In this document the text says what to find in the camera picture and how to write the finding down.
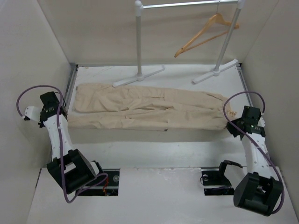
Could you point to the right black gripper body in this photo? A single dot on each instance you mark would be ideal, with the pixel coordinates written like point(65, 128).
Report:
point(238, 121)

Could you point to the beige trousers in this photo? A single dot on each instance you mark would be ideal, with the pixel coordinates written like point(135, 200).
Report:
point(103, 106)

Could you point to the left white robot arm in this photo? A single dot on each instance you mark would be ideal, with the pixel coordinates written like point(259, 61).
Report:
point(68, 167)

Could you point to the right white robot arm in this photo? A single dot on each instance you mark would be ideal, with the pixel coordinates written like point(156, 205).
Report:
point(254, 187)

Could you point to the wooden clothes hanger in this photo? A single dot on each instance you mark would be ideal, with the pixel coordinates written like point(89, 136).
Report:
point(216, 26)

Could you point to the white clothes rack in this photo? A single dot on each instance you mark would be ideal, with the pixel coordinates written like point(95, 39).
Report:
point(217, 70)

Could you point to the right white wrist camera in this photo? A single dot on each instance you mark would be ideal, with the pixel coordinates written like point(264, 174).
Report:
point(261, 122)

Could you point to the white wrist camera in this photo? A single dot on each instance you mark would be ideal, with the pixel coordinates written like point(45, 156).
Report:
point(261, 122)
point(32, 113)

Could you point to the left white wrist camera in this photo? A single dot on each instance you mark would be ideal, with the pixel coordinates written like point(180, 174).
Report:
point(32, 113)

